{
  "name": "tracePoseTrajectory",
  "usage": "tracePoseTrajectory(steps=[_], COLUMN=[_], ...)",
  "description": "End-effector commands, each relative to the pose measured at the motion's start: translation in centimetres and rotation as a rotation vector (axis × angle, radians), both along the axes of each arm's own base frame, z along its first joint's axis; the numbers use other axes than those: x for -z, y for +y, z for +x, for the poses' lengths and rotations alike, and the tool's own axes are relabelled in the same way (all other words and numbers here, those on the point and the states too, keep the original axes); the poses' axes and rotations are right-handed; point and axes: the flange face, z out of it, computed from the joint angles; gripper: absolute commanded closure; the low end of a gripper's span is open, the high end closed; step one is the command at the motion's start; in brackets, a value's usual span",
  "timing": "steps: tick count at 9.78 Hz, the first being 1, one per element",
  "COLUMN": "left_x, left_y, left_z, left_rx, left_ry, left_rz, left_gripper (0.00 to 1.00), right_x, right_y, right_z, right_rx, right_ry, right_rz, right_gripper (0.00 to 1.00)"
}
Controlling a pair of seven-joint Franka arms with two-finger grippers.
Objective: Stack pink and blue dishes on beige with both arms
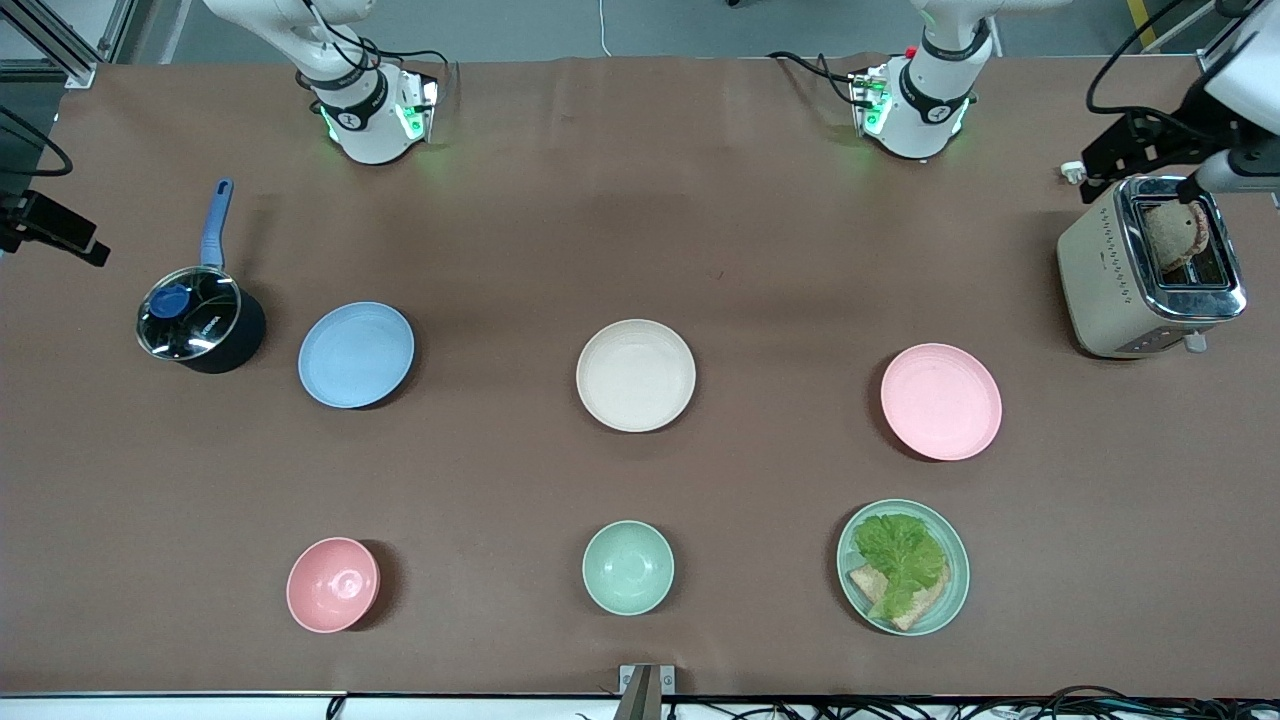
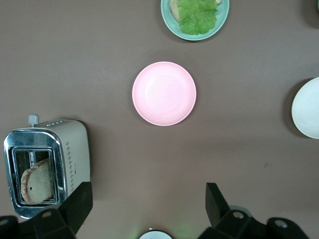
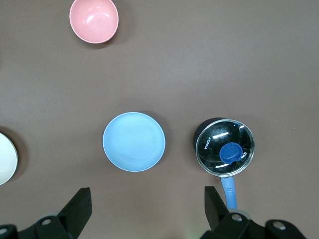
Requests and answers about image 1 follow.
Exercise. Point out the beige and chrome toaster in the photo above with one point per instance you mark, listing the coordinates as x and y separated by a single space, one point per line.
1100 280

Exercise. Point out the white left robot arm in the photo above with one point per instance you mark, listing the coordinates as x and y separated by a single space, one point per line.
925 110

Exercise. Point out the green bowl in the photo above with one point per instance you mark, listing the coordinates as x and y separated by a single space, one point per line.
628 567

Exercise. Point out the toasted bread slice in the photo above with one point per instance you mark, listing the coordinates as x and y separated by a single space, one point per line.
922 606

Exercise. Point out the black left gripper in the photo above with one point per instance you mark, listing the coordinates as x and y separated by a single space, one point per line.
1150 137

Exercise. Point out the glass lid with blue knob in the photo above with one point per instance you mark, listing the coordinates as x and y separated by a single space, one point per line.
195 320

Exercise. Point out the aluminium frame profile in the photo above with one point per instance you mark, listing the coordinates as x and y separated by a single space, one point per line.
1225 45
60 50

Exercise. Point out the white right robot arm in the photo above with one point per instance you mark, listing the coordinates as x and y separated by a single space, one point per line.
365 130

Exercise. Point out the pink bowl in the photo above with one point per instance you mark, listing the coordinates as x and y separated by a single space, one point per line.
332 585

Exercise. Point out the green plate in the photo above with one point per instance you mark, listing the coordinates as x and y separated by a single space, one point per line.
955 590

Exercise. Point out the grey metal camera bracket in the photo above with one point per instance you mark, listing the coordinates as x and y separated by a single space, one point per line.
640 690

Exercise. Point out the brown bread slice in toaster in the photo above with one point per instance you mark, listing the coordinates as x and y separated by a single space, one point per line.
1172 235

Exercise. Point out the blue plate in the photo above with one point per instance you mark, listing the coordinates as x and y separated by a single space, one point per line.
355 355

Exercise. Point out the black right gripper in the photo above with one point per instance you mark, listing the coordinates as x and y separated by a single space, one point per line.
20 213

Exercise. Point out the white power plug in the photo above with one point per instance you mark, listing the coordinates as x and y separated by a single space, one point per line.
1072 172

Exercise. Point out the pink plate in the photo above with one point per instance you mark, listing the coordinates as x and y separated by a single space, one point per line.
940 402

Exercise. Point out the green lettuce leaf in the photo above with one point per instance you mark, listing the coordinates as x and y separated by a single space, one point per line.
900 555

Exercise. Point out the beige plate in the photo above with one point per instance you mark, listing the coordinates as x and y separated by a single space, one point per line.
635 375

